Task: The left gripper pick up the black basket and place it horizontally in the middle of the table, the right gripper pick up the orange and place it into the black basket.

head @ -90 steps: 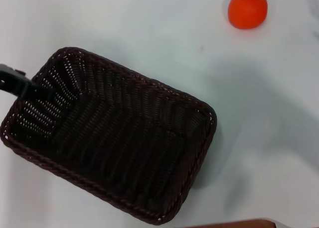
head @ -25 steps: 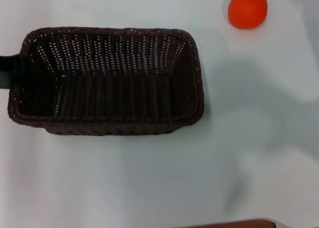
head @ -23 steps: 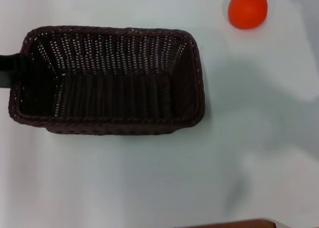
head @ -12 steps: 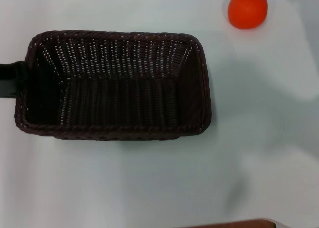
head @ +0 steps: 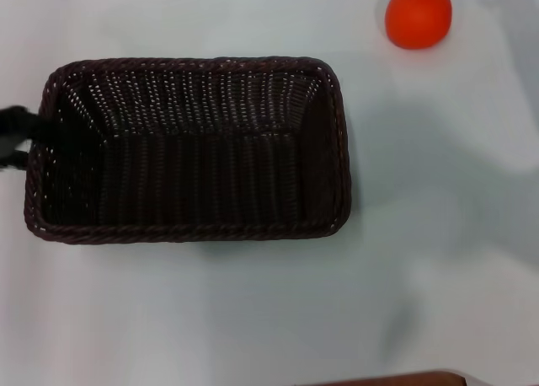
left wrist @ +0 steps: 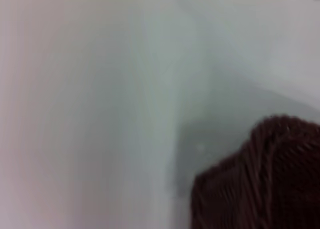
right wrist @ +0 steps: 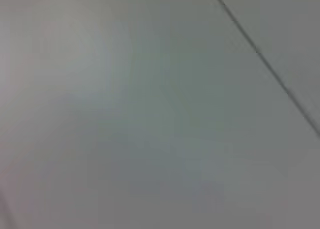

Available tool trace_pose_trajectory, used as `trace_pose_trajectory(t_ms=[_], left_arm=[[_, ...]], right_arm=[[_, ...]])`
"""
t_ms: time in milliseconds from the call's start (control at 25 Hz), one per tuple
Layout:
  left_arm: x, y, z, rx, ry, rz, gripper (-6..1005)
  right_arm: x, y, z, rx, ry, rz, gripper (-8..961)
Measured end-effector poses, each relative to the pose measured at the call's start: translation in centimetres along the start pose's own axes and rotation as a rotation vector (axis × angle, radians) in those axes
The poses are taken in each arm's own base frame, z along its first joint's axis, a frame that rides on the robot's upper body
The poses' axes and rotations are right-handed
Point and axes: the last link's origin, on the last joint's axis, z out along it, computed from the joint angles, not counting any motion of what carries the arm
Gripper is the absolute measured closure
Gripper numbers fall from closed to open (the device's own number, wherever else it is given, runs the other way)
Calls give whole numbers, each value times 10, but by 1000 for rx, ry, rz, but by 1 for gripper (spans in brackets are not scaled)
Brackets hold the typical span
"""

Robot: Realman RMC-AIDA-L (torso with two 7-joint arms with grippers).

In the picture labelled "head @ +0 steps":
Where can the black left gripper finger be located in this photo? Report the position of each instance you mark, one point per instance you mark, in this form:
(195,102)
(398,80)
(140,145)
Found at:
(19,114)
(14,159)

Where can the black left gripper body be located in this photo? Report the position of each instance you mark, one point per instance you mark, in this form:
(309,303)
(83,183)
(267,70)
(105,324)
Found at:
(12,138)

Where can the dark brown woven basket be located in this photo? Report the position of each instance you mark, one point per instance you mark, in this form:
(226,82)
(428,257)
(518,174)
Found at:
(189,179)

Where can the orange round fruit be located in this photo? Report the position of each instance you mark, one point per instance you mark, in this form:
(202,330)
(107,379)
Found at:
(417,19)

